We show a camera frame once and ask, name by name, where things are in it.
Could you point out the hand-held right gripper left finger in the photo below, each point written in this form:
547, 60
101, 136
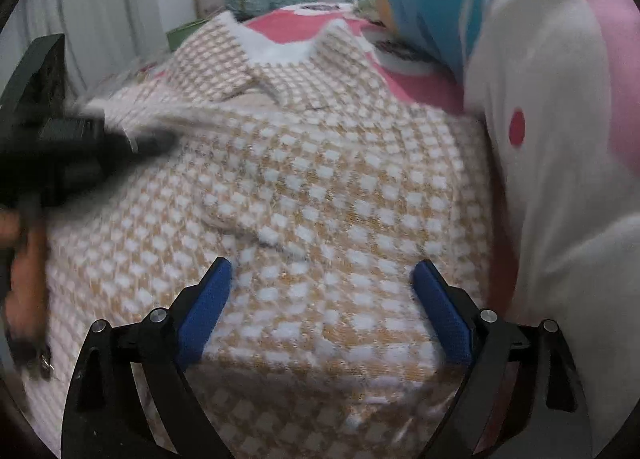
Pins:
202, 314

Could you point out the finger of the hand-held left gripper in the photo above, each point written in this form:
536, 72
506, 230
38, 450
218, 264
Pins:
145, 144

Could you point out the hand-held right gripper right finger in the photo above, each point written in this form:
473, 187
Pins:
445, 314

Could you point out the beige white checked knit coat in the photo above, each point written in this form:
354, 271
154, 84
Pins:
325, 179

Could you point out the person's left hand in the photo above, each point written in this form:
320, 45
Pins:
30, 279

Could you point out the table with patterned tablecloth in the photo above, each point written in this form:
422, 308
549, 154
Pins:
130, 76

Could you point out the green bowl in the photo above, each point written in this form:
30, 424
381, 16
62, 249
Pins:
182, 34

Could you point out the grey white curtain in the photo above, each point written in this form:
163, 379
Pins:
100, 14

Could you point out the pink white printed quilt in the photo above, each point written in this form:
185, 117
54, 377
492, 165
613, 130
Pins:
560, 189

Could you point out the pink fleece bed blanket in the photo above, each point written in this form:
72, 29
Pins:
425, 89

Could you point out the small patterned cloth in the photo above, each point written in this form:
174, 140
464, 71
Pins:
372, 11

